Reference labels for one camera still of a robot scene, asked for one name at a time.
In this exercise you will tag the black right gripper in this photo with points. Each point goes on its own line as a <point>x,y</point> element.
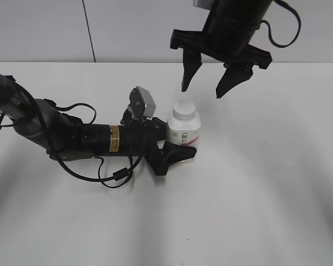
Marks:
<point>226,34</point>

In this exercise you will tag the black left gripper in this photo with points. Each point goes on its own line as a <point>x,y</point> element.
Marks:
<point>135,139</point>

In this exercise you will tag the white yili yogurt bottle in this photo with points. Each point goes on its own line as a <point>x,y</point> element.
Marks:
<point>184,133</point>

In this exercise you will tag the white plastic bottle cap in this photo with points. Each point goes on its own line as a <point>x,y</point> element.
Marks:
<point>184,110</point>

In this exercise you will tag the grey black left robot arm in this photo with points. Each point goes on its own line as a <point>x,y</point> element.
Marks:
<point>67,138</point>

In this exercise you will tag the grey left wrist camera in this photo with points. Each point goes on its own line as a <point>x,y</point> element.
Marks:
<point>142,104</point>

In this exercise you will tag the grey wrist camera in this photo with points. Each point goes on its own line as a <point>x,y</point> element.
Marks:
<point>203,4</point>
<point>142,104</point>

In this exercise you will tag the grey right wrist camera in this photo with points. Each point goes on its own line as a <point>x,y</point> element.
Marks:
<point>203,4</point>

